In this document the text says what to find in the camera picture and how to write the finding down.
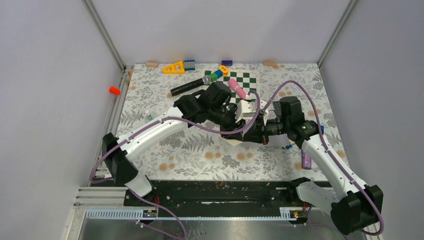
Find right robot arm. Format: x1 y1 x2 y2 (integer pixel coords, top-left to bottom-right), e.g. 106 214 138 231
241 96 384 235

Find blue lego brick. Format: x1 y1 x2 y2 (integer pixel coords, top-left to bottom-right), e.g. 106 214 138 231
183 59 196 71

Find colourful block chain toy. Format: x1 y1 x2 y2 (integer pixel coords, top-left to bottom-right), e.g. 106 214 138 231
209 65 229 83

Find wooden cylinder block right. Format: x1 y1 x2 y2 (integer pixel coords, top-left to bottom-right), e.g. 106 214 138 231
263 60 279 69

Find orange cap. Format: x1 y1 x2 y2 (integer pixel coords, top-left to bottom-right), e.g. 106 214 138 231
108 86 121 96

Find purple cable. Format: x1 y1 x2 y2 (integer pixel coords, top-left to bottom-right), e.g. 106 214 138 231
88 90 262 240
264 80 385 240

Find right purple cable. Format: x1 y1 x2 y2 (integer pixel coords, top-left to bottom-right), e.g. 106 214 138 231
264 80 385 240

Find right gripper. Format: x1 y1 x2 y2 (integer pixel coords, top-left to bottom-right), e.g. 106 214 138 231
243 113 290 145

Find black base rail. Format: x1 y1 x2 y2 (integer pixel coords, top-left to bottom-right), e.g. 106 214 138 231
144 180 311 219

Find yellow triangle toy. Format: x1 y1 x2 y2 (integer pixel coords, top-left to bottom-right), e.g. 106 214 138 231
162 60 185 75

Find black toy microphone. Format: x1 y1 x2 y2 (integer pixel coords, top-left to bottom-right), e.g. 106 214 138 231
170 75 212 97

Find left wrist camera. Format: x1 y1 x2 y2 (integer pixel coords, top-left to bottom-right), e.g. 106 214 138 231
235 100 258 124

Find wooden cylinder block left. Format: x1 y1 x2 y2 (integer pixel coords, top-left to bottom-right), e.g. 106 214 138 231
145 61 159 68

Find purple glitter microphone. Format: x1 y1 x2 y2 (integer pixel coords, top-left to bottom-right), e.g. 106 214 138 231
301 150 312 170

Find wooden cylinder block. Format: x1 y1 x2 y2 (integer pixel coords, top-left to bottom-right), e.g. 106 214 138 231
145 61 159 68
263 60 279 69

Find green white chessboard mat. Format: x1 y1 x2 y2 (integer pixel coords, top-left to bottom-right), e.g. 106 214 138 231
204 70 260 104

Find grey lego baseplate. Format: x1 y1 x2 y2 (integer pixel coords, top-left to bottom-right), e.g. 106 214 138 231
272 101 282 118

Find purple lego brick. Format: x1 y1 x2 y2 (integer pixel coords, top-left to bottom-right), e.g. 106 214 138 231
221 60 233 66

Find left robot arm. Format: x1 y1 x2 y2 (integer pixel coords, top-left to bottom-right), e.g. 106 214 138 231
101 82 236 206

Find small green white bottle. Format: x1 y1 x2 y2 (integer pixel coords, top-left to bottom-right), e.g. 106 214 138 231
144 110 153 121

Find floral table cloth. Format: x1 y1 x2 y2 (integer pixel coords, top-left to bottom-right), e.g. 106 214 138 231
116 63 347 181

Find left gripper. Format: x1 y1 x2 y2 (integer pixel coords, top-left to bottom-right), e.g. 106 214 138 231
208 105 247 141

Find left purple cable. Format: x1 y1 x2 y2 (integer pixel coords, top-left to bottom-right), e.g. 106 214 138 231
88 90 262 240

